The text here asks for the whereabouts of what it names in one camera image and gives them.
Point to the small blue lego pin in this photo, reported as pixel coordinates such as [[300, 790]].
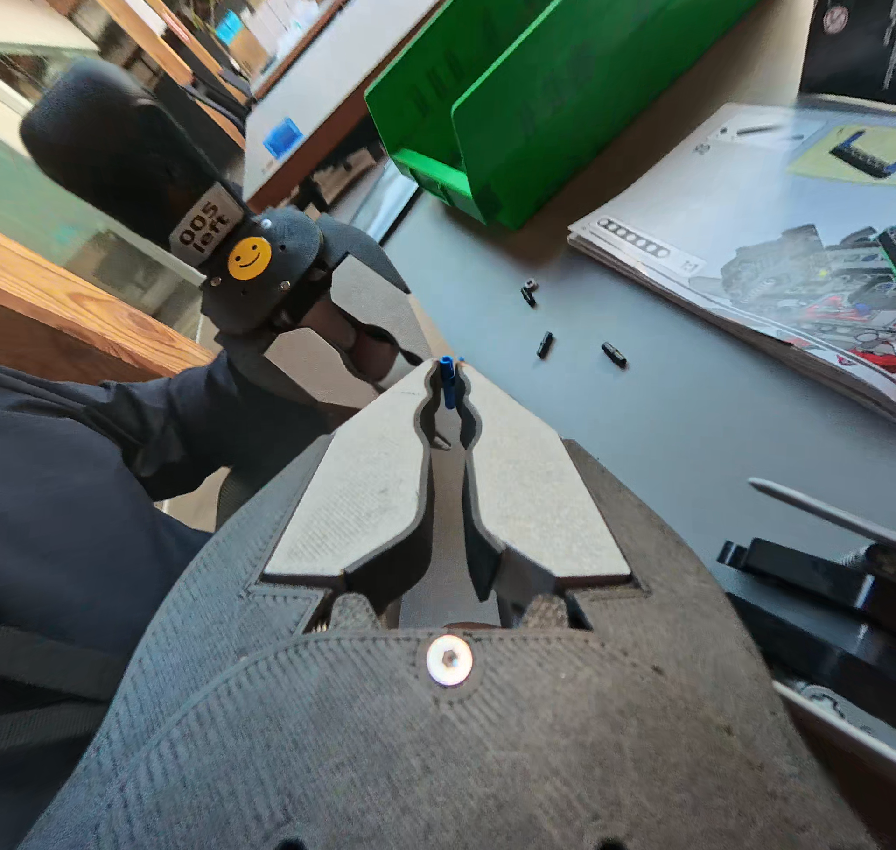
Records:
[[448, 384]]

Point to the black metal bracket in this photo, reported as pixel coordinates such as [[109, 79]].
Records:
[[805, 577]]

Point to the small blue box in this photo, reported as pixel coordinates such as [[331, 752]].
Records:
[[283, 138]]

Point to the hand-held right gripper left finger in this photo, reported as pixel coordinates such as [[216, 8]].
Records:
[[350, 500]]

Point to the black lego pin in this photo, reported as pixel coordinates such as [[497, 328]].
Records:
[[614, 355], [529, 292], [544, 344]]

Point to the person's left forearm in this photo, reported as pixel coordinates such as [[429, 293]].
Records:
[[210, 416]]

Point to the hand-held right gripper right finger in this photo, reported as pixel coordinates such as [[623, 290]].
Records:
[[539, 500]]

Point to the wooden desk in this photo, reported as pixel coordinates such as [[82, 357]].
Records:
[[70, 311]]

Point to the grey table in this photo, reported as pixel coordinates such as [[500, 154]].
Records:
[[350, 59]]

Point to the person's left hand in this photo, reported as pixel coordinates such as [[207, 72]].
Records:
[[364, 349]]

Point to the green plastic bin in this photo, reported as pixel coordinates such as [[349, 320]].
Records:
[[560, 94]]

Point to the grey flat device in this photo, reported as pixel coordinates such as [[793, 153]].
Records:
[[840, 731]]

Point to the grey stylus pen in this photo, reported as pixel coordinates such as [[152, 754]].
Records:
[[819, 510]]

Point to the person's dark blue clothing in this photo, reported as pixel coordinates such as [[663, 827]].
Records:
[[77, 570]]

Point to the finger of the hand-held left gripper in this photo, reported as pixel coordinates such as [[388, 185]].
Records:
[[315, 363], [374, 290]]

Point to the lego instruction booklet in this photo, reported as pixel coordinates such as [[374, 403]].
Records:
[[756, 234]]

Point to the black lego set box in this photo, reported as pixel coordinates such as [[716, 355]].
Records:
[[861, 24]]

